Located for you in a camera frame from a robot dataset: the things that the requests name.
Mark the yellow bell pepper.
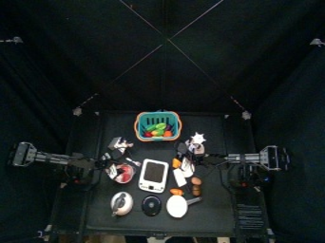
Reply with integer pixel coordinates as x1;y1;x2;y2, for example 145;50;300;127
170;158;183;170

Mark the white rectangular board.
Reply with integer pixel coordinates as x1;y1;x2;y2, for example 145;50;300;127
171;168;189;188

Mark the red toy food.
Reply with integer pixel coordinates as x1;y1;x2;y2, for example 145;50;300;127
118;168;135;183

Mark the white star-shaped toy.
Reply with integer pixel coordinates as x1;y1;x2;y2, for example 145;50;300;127
189;131;209;146

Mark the white toy cooktop, black centre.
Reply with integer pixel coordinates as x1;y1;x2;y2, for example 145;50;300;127
138;158;170;195

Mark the green toy cucumber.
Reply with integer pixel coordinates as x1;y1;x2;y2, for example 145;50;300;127
145;122;167;133

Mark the teal basket with orange rim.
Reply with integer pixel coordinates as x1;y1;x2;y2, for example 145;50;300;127
134;110;185;142

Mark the black round lid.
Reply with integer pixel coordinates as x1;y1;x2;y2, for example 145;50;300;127
141;195;163;217

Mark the white printed label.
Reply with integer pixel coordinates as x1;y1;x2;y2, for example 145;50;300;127
235;203;264;230

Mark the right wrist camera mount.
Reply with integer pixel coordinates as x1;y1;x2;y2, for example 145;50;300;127
190;143;207;156

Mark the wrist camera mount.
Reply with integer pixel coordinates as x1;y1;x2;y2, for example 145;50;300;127
190;143;207;156
107;136;135;151

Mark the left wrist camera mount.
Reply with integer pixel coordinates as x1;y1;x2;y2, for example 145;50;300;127
107;136;135;151

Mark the thin diagonal cord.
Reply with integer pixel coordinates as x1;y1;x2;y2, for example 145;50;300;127
78;0;225;110
118;0;248;112

